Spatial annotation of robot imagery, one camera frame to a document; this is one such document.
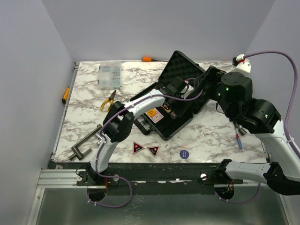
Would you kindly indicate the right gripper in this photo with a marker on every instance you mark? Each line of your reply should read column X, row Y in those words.
column 213, row 74

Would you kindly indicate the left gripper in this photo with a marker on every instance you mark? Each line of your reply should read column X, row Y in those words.
column 179, row 110

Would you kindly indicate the blue small blind button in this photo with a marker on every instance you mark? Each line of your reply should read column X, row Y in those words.
column 184, row 154

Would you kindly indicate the all-in triangle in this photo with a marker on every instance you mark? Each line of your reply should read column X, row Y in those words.
column 137, row 147
column 154, row 150

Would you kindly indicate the white poker chip stack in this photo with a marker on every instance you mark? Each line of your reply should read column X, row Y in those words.
column 173, row 115

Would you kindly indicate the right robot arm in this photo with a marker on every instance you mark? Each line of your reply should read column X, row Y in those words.
column 233, row 91

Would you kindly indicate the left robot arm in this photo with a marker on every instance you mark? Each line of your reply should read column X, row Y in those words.
column 118, row 124

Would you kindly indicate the black poker set case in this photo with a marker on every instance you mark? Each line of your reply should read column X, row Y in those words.
column 178, row 65

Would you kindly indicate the red playing card deck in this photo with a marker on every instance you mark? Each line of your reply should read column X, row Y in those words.
column 157, row 117

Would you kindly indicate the orange screwdriver at back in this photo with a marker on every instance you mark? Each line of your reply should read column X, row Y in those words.
column 149, row 59

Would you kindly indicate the black t-shaped knob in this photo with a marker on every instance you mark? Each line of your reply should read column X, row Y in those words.
column 241, row 131

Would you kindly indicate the blue red pen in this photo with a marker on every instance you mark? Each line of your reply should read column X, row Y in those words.
column 238, row 139

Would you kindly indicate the clear plastic screw box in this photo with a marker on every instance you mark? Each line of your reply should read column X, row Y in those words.
column 109, row 75

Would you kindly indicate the chrome metal fitting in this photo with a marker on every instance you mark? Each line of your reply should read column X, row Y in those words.
column 101, row 138

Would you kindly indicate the dark metal clamp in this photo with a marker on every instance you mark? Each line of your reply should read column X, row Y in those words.
column 77, row 151

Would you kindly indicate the orange tool at left edge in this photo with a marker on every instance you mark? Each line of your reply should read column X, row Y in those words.
column 65, row 96

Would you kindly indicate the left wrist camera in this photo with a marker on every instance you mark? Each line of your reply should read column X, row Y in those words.
column 180, row 88

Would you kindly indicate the yellow handled pliers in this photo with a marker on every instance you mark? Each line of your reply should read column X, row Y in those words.
column 107, row 104

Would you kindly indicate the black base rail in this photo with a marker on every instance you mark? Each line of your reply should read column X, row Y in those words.
column 151, row 178

